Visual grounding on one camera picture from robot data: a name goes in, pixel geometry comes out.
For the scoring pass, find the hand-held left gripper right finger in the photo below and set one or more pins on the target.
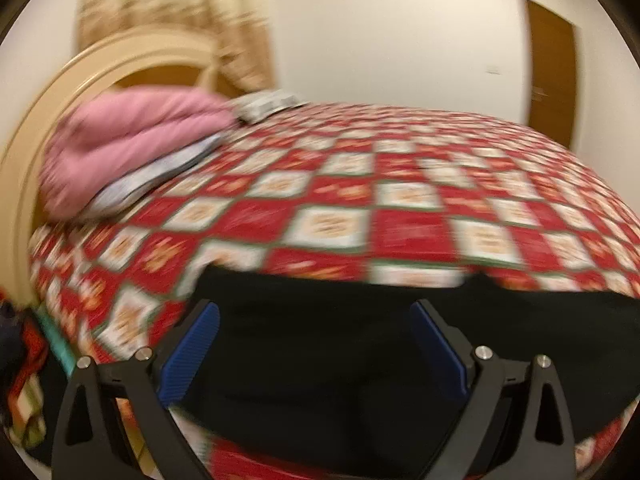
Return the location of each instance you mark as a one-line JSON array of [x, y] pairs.
[[440, 350]]

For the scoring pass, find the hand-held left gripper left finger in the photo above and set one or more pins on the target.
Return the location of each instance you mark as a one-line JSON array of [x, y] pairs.
[[192, 350]]

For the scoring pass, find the black pants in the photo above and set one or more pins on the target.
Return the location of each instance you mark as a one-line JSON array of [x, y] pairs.
[[325, 335]]

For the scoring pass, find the red checked bedsheet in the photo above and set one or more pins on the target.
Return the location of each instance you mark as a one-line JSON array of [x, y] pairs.
[[400, 230]]

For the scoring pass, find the teal cloth strip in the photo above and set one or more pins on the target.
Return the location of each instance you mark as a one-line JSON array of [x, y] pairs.
[[55, 345]]

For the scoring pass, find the multicoloured cloth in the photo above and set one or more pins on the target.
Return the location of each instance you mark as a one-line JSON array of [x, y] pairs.
[[30, 390]]

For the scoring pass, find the white blue patterned pillow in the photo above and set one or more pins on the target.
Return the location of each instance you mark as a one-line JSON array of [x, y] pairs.
[[150, 175]]

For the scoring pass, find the pink folded blanket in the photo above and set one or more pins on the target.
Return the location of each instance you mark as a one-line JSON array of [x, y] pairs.
[[130, 125]]

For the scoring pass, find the grey patterned pillow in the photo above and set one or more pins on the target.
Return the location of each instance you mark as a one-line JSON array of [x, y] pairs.
[[260, 105]]

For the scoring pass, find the cream wooden headboard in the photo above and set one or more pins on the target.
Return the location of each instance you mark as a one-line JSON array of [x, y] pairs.
[[30, 125]]

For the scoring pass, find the brown wooden door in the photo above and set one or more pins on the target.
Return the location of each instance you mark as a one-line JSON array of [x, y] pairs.
[[550, 70]]

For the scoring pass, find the beige curtain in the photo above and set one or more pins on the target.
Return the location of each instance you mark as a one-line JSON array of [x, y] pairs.
[[175, 0]]

